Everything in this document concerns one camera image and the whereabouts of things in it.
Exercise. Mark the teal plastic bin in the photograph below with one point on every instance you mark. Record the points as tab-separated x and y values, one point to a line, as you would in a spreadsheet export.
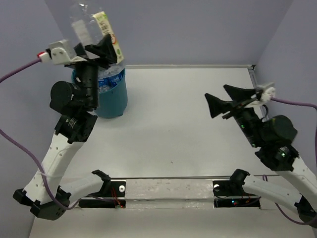
112	103

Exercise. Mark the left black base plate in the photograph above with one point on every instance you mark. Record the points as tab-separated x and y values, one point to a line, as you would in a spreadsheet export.
112	198

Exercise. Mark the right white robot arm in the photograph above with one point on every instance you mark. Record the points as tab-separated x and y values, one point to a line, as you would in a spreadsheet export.
273	138

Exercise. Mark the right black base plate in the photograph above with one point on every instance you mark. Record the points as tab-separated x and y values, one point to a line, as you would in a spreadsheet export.
235	198

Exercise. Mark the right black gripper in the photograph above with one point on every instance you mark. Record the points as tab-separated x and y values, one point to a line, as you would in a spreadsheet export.
216	105

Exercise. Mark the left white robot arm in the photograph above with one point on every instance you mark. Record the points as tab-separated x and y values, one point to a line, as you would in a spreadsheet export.
75	101

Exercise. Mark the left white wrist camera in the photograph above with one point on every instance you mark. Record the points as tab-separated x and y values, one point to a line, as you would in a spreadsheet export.
60	53

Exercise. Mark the Pocari bottle white cap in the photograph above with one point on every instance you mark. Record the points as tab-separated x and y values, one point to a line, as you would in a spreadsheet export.
104	85

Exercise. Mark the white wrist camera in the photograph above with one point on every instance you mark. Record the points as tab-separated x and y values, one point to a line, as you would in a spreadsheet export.
263	94
60	53

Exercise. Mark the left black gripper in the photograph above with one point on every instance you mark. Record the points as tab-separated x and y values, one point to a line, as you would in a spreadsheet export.
107	49

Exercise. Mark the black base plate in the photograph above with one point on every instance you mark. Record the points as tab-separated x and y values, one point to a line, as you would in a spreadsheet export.
112	198
235	198

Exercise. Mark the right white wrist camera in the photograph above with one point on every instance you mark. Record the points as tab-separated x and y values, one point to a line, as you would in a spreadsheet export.
263	94

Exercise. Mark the clear bottle beige label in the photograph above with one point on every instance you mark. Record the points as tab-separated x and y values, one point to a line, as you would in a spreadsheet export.
91	24

